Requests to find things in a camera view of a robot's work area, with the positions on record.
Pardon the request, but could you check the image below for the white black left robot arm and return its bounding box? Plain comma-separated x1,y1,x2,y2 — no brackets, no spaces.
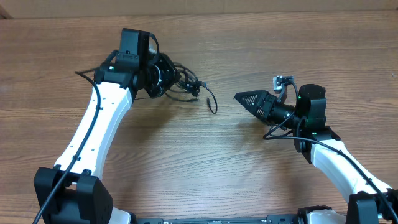
34,28,180,223

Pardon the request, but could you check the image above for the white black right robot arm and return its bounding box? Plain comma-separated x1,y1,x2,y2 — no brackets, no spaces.
234,84,397,223

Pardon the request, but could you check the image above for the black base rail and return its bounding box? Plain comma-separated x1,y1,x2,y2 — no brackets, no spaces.
133,214,308,224

